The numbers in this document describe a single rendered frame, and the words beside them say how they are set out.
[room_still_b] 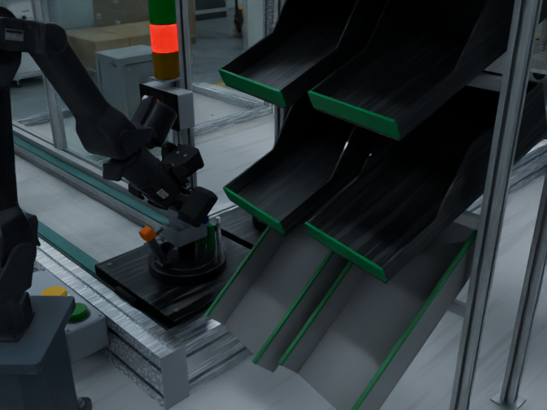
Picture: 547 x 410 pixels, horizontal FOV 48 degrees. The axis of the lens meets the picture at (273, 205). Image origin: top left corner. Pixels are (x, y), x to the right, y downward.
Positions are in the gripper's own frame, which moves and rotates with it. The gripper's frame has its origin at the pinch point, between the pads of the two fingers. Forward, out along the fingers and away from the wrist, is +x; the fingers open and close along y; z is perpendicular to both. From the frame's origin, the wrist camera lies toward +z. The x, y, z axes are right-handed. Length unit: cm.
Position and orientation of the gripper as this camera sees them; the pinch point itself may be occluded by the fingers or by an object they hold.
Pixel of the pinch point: (187, 207)
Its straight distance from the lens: 107.9
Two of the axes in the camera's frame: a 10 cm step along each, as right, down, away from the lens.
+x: 4.6, 4.8, 7.4
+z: 5.3, -8.2, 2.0
